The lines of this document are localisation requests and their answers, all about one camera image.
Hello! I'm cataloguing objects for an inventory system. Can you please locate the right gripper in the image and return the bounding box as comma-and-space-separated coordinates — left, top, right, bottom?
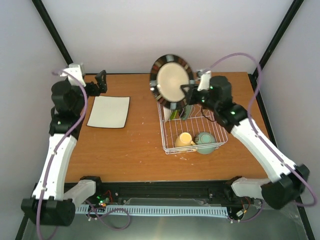
181, 83, 219, 113

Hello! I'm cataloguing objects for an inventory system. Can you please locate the square black-rimmed plate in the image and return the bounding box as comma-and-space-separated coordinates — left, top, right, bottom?
87, 96, 130, 129

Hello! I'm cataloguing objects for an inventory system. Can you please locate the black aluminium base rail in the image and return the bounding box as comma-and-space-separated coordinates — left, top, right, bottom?
62, 181, 298, 208

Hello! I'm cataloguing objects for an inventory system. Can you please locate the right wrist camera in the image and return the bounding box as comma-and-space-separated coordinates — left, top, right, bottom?
196, 69, 212, 92

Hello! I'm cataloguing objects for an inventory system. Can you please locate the purple cable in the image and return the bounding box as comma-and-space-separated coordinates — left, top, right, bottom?
36, 70, 131, 240
199, 52, 318, 223

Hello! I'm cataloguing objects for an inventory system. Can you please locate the light blue plate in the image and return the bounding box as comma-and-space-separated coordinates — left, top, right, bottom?
179, 105, 193, 121

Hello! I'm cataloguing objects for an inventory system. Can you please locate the grey bowl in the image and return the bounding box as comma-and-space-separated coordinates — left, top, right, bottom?
149, 53, 195, 110

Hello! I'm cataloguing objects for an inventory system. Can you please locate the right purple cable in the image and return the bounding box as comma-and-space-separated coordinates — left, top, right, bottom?
199, 52, 318, 223

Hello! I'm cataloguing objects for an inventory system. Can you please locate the yellow ceramic mug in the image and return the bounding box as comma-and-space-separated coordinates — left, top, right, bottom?
174, 132, 196, 148

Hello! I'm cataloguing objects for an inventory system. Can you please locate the white wire dish rack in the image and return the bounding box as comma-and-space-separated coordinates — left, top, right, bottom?
157, 104, 228, 155

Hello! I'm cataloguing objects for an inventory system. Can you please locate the lime green small plate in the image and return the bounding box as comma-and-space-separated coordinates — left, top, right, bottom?
169, 110, 179, 121

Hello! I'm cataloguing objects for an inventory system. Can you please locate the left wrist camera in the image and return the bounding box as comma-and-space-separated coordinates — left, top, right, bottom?
59, 63, 86, 87

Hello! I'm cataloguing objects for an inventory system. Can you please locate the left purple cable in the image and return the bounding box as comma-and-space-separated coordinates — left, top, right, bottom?
36, 70, 131, 240

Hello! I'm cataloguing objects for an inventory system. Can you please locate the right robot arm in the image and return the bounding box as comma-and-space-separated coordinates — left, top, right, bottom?
180, 76, 310, 210

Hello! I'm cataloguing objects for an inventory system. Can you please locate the light blue cable duct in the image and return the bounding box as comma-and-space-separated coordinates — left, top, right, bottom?
74, 204, 229, 217

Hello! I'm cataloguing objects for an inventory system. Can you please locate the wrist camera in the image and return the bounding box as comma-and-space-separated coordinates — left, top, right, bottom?
59, 63, 86, 87
196, 69, 212, 92

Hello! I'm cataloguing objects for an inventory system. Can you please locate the floral patterned plate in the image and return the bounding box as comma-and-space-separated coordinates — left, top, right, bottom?
162, 107, 172, 123

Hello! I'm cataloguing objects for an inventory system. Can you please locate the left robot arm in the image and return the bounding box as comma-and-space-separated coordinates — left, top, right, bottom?
21, 68, 108, 227

